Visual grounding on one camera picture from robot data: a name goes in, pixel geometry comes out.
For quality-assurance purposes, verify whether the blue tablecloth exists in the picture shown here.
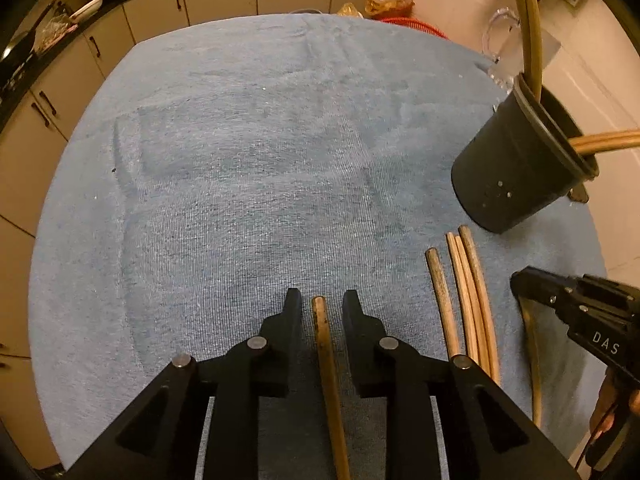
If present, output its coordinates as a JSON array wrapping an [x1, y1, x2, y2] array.
[[27, 12, 608, 480]]

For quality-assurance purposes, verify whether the plastic bag of food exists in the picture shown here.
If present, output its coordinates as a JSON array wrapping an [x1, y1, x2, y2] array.
[[32, 2, 78, 53]]

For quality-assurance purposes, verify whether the brown wooden chopstick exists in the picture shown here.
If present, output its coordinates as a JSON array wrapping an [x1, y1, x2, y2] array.
[[453, 236, 492, 376], [570, 130, 640, 148], [520, 295, 545, 428], [506, 0, 533, 86], [311, 296, 352, 480], [575, 137, 640, 155], [522, 0, 544, 98], [446, 232, 482, 367], [458, 225, 501, 387], [425, 247, 462, 361]]

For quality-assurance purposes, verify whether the red plastic basin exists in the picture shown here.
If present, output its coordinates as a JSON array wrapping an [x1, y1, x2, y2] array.
[[382, 16, 448, 38]]

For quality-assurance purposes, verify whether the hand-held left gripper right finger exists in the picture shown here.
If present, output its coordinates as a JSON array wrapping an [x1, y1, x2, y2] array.
[[341, 289, 581, 480]]

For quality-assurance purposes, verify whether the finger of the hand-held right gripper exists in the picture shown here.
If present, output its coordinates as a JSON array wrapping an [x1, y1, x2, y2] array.
[[510, 267, 583, 321], [580, 274, 639, 319]]

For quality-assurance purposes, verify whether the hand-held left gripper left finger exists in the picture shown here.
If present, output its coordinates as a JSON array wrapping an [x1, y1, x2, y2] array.
[[65, 287, 305, 480]]

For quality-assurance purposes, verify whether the person's right hand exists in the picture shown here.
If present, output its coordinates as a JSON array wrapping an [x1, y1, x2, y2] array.
[[589, 366, 625, 435]]

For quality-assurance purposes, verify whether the dark grey utensil holder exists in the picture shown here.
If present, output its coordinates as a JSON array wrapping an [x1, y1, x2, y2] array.
[[451, 72, 599, 234]]

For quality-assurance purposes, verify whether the white bowl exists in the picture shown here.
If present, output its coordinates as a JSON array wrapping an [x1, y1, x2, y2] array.
[[70, 0, 104, 21]]

